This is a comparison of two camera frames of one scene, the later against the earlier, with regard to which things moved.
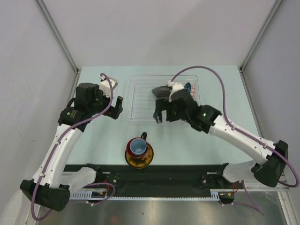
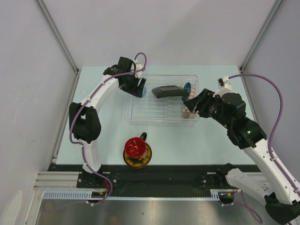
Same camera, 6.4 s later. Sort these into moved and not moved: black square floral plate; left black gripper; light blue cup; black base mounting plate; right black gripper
Moved: right black gripper; light blue cup; left black gripper
Not moved: black square floral plate; black base mounting plate
